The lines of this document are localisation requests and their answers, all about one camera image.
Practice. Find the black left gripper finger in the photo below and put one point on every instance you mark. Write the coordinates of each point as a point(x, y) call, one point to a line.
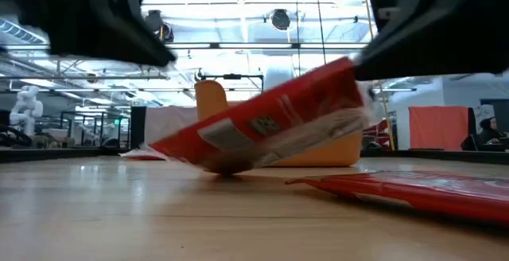
point(119, 30)

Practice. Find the red Orville popcorn bag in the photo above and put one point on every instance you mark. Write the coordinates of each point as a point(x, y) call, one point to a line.
point(139, 156)
point(278, 114)
point(417, 197)

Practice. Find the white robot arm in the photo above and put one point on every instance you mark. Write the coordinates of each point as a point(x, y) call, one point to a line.
point(26, 106)

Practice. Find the orange partition panel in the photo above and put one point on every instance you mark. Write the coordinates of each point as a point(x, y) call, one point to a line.
point(437, 127)

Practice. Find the person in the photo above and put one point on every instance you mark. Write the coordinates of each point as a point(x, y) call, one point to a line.
point(491, 131)

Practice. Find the round black ceiling fixture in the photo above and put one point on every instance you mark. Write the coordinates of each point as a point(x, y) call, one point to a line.
point(280, 19)

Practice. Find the orange plastic basket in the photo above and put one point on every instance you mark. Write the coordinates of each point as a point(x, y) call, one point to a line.
point(208, 102)

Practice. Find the black rectangular post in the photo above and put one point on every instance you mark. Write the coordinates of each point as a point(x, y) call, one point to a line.
point(138, 127)

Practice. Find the black aluminium table frame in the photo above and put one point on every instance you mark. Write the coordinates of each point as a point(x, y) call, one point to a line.
point(59, 154)

